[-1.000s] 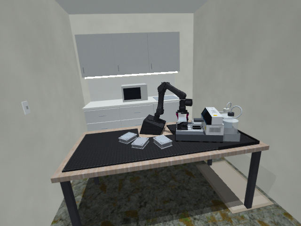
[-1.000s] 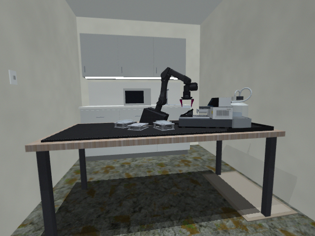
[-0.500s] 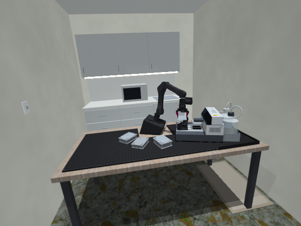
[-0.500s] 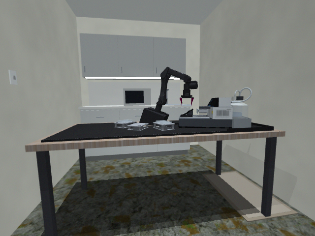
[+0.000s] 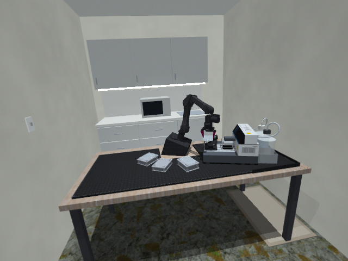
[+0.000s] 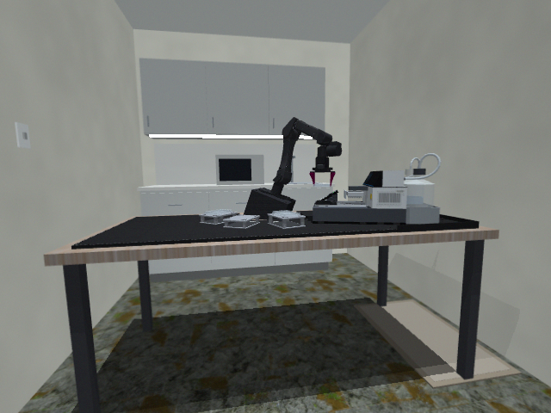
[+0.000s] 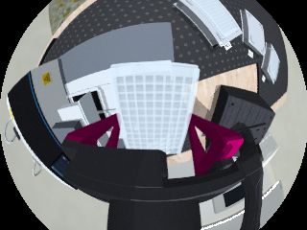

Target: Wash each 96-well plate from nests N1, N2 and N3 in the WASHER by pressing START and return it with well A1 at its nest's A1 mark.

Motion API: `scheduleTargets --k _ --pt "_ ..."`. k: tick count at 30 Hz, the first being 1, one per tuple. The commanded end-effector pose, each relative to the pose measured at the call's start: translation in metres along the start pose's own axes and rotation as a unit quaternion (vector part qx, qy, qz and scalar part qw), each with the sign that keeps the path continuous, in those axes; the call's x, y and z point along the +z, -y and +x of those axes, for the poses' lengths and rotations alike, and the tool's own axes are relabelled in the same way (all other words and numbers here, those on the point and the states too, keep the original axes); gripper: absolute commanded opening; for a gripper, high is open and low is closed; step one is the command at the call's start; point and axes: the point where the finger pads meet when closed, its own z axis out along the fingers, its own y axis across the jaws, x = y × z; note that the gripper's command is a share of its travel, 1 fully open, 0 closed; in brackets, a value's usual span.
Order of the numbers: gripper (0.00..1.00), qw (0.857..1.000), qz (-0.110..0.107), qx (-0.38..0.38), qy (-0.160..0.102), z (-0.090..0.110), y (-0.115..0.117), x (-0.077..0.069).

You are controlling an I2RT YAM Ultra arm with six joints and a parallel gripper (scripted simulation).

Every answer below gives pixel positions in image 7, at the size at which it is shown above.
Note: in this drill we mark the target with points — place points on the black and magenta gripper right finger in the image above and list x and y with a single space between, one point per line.
224 143

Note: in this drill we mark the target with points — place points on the white well plate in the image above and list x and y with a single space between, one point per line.
147 129
214 12
274 66

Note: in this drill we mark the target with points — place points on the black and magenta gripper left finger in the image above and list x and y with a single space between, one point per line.
90 134

